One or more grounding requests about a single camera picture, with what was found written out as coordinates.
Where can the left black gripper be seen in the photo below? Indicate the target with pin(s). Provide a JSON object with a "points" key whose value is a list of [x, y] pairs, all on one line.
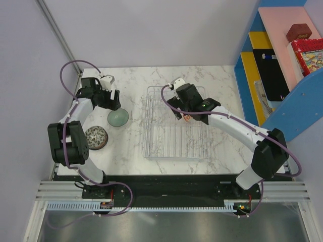
{"points": [[111, 104]]}

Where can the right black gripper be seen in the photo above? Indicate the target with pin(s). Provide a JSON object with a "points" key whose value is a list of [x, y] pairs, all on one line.
{"points": [[175, 102]]}

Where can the green glass bowl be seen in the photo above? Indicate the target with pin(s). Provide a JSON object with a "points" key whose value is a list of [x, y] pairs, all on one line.
{"points": [[118, 117]]}

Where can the orange patterned bowl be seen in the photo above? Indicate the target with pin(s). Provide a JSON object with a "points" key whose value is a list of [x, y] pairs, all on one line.
{"points": [[186, 118]]}

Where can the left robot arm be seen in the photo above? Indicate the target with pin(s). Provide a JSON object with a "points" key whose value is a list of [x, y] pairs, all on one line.
{"points": [[68, 144]]}

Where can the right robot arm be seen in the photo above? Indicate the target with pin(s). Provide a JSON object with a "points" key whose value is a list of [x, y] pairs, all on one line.
{"points": [[268, 147]]}

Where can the leaf patterned bowl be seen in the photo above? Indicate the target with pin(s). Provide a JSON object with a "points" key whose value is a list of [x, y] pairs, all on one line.
{"points": [[96, 137]]}

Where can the yellow black panel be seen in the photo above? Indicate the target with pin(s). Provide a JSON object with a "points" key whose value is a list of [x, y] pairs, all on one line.
{"points": [[254, 40]]}

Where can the blue shelf unit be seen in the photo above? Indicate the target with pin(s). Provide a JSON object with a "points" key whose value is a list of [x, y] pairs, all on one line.
{"points": [[303, 105]]}

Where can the pink board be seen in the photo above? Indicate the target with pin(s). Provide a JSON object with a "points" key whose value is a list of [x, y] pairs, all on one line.
{"points": [[277, 22]]}

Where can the dark red box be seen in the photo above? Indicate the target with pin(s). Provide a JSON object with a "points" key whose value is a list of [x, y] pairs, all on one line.
{"points": [[298, 31]]}

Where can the red game box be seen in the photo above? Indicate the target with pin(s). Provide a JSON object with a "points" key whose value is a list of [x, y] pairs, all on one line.
{"points": [[308, 53]]}

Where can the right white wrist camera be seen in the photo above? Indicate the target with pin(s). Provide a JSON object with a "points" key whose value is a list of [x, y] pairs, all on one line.
{"points": [[175, 84]]}

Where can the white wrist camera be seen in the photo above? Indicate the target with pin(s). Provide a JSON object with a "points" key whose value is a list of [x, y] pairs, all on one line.
{"points": [[175, 84], [106, 81]]}

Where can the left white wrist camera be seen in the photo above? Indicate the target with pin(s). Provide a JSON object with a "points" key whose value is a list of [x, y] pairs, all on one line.
{"points": [[106, 81]]}

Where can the clear wire dish rack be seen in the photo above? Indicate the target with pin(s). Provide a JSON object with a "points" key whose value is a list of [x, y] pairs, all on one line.
{"points": [[167, 138]]}

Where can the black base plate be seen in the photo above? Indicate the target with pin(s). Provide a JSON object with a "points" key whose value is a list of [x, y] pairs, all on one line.
{"points": [[166, 190]]}

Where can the white cable duct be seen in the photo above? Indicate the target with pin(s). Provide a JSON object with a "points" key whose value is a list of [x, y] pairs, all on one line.
{"points": [[97, 206]]}

